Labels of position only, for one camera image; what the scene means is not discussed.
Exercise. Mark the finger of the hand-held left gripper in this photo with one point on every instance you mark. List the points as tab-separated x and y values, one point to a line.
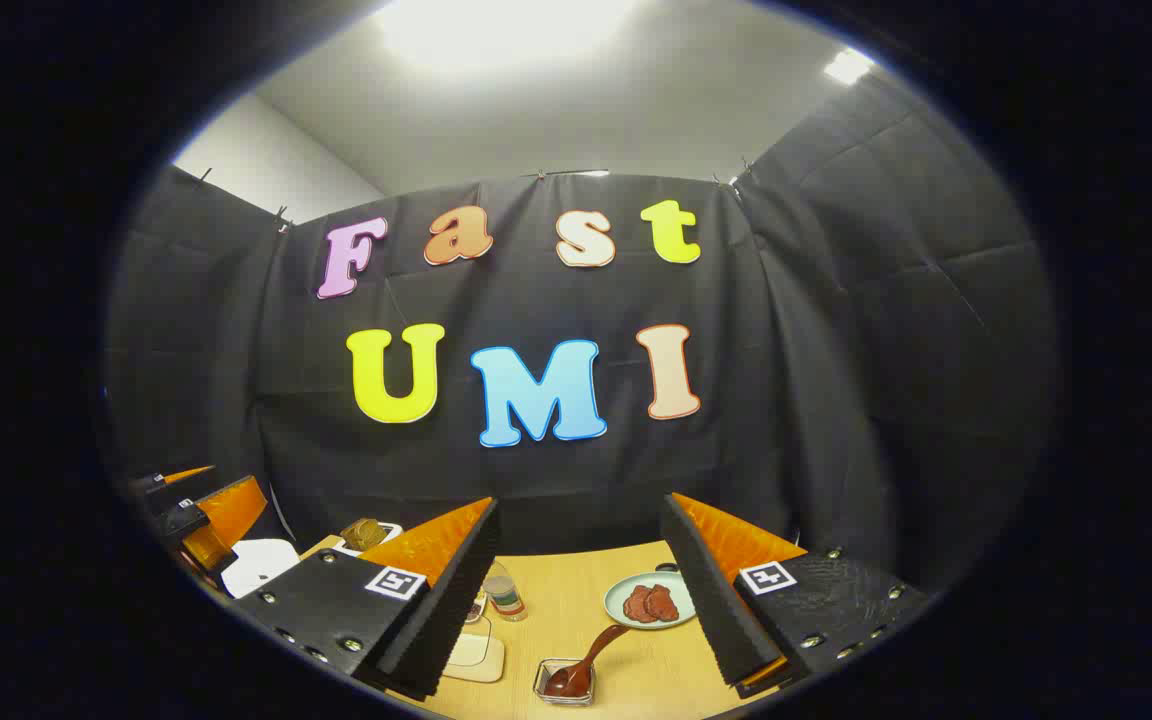
231	510
148	486

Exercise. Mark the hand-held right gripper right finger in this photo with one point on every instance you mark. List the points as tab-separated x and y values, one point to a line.
711	600

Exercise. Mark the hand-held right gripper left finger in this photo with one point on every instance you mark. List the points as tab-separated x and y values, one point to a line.
456	590

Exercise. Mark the white rice cooker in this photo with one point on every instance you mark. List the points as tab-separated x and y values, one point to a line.
258	565

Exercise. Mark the clear rice container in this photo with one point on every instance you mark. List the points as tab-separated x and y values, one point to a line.
476	655

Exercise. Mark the clear chopstick holder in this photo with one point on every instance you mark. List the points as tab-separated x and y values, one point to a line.
543	685

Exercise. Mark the brown wooden spoon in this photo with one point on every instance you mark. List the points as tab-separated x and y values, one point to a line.
591	655

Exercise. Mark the white divided bean dish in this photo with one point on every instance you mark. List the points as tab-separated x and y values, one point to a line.
478	606

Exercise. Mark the clear plastic bottle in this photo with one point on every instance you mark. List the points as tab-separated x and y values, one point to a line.
506	595

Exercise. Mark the light green plate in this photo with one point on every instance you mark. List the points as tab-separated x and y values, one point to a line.
621	600

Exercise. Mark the white toaster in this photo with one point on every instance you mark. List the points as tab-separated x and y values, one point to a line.
388	530

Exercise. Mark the brown toast slice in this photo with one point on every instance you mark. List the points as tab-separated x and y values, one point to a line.
363	533

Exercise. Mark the black backdrop cloth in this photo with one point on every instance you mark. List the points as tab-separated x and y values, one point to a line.
536	300

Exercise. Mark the ceiling light panel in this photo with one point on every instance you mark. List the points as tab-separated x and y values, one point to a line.
848	66
506	25

